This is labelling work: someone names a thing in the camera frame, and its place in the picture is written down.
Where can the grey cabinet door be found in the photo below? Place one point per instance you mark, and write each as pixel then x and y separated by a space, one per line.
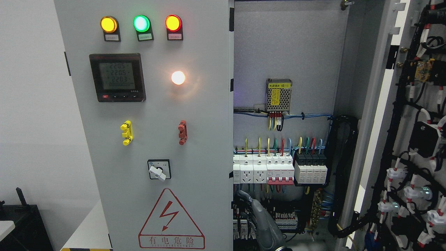
pixel 200 168
pixel 401 190

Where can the yellow indicator light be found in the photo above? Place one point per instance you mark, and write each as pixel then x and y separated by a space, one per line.
pixel 110 28

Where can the red handle circuit breaker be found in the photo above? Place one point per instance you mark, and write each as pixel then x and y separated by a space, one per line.
pixel 280 170

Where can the white glowing indicator light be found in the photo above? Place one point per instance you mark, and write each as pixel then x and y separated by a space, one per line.
pixel 178 77

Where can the white power socket modules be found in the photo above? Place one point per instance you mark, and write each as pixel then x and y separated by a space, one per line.
pixel 249 169

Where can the white rotary selector switch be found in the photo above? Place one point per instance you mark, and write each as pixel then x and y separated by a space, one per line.
pixel 159 169

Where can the black digital power meter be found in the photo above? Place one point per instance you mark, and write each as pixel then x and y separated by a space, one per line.
pixel 118 77

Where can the metal mesh power supply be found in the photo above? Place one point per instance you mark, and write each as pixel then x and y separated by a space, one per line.
pixel 278 94

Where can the red indicator light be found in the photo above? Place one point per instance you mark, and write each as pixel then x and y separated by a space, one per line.
pixel 174 28

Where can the black surge protector module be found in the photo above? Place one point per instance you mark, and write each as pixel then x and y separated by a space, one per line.
pixel 309 168

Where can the green indicator light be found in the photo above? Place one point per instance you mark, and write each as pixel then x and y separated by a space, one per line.
pixel 143 28

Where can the red electric hazard sticker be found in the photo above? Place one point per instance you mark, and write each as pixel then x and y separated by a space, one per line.
pixel 170 226

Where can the black box at left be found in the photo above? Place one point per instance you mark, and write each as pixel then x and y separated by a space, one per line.
pixel 29 233

